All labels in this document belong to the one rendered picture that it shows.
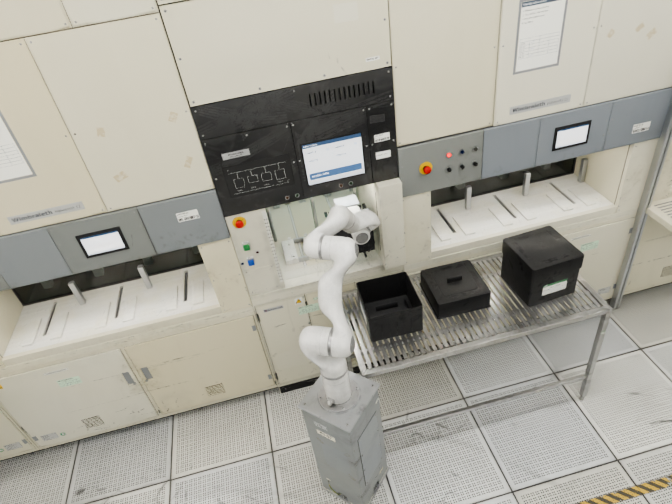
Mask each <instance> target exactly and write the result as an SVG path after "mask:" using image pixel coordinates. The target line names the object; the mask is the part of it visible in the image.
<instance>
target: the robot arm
mask: <svg viewBox="0 0 672 504"><path fill-rule="evenodd" d="M361 209H362V207H361V206H357V205H353V206H351V207H345V206H343V205H335V206H333V207H332V208H331V210H330V211H329V214H328V216H327V218H326V220H325V221H324V222H323V223H322V224H321V225H320V226H319V227H317V228H316V229H314V230H313V231H312V232H310V233H309V234H308V235H307V237H306V238H305V240H304V242H303V251H304V253H305V255H306V256H308V257H309V258H312V259H319V260H332V261H334V266H333V267H332V268H331V269H330V270H329V271H327V272H326V273H324V274H323V275H322V276H321V278H320V280H319V283H318V304H319V307H320V309H321V311H322V313H323V314H324V315H325V316H326V317H327V318H329V320H330V321H331V322H332V324H333V327H325V326H307V327H305V328H304V329H303V330H302V331H301V333H300V336H299V346H300V349H301V351H302V352H303V354H304V355H305V356H306V357H307V358H308V359H309V360H311V361H312V362H313V363H314V364H316V365H317V366H318V367H319V368H320V373H321V377H322V381H323V385H322V386H321V388H320V390H319V393H318V398H319V402H320V404H321V406H322V407H323V408H324V409H326V410H327V411H330V412H334V413H341V412H345V411H348V410H350V409H351V408H353V407H354V406H355V405H356V403H357V402H358V400H359V395H360V393H359V388H358V386H357V384H356V383H355V382H354V381H353V380H351V379H350V378H349V373H348V367H347V362H346V359H345V358H346V357H348V356H350V355H351V354H352V353H353V351H354V350H355V338H354V335H353V332H352V330H351V328H350V326H349V324H348V322H347V319H346V317H345V314H344V311H343V305H342V285H343V278H344V276H345V274H346V272H347V271H348V270H349V268H350V267H351V266H352V265H353V264H354V263H355V262H356V260H357V258H358V254H359V248H358V245H357V244H360V245H362V244H365V243H367V242H368V241H369V239H370V232H371V231H372V230H374V229H375V228H377V227H378V226H379V225H380V219H379V218H378V216H377V215H376V214H375V213H374V212H372V211H370V210H362V211H361ZM341 230H343V231H345V232H347V233H351V235H352V237H353V239H351V238H349V237H342V236H333V235H335V234H337V233H338V232H340V231H341Z"/></svg>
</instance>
